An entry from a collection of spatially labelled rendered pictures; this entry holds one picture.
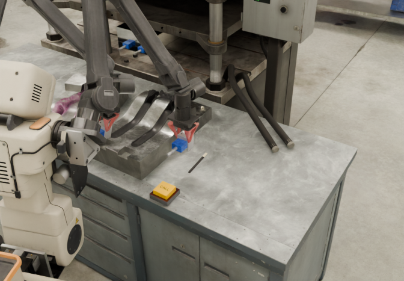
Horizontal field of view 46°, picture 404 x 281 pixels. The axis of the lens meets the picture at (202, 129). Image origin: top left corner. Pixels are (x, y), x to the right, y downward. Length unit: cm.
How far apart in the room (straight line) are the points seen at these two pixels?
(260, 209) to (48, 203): 71
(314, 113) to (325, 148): 174
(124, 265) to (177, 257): 40
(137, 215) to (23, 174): 63
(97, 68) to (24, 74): 21
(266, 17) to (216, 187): 86
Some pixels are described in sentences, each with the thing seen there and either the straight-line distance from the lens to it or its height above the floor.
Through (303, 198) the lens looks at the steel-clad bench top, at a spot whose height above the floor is 80.
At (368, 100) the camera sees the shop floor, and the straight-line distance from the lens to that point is 401.
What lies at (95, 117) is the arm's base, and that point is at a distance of 140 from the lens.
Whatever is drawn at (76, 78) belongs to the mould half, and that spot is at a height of 91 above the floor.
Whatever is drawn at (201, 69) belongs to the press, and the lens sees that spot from 257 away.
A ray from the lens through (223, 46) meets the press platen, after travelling 225.
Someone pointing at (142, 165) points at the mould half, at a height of 86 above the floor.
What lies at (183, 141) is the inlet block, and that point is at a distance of 174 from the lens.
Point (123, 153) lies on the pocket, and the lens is 184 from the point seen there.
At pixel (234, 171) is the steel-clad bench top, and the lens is 183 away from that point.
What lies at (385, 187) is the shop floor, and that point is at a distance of 315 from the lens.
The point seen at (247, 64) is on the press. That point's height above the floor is 79.
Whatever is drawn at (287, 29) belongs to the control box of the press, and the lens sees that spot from 219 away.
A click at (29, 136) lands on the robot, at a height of 123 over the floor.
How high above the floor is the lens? 197
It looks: 35 degrees down
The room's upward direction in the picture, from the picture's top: 1 degrees counter-clockwise
